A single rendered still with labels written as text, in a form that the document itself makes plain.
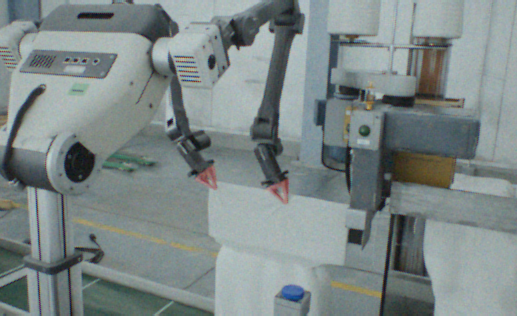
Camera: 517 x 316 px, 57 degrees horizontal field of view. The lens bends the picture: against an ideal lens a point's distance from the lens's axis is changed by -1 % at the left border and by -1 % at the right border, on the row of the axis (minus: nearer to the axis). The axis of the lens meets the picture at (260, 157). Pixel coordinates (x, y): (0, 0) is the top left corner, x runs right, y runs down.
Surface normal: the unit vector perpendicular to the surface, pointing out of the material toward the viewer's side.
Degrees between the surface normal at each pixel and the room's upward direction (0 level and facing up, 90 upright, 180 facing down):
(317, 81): 90
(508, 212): 90
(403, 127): 90
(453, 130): 90
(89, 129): 115
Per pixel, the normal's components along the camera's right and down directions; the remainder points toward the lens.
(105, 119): 0.59, 0.59
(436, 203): -0.42, 0.18
